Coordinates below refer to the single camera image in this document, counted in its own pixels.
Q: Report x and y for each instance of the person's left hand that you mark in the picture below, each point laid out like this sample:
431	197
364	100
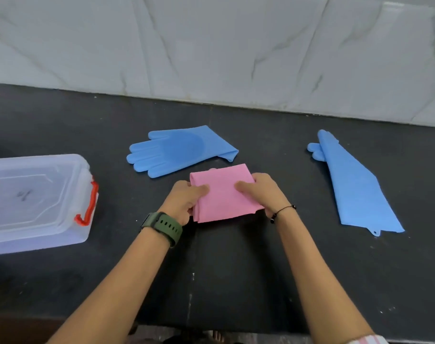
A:
180	200

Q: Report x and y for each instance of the person's right hand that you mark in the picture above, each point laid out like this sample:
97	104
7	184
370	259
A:
269	195

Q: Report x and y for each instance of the person's left thumb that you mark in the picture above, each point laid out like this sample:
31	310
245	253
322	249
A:
199	190

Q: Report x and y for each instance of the person's right thumb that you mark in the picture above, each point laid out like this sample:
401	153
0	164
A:
244	186

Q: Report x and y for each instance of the pink cloth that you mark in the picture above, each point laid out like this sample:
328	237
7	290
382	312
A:
223	197

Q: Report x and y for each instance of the person's left forearm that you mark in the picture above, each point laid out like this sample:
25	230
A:
124	286

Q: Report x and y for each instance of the person's right forearm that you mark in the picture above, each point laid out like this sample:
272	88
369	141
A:
317	275

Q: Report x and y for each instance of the blue silicone glove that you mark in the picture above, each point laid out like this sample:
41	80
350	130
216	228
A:
353	186
181	148

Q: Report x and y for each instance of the green wrist watch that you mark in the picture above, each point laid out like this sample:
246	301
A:
163	225

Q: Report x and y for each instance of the person's foot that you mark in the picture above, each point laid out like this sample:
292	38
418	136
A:
217	336

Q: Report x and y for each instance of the clear plastic storage box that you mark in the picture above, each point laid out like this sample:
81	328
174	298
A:
35	204

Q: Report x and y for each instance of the pink striped sleeve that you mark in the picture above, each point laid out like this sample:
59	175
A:
368	339

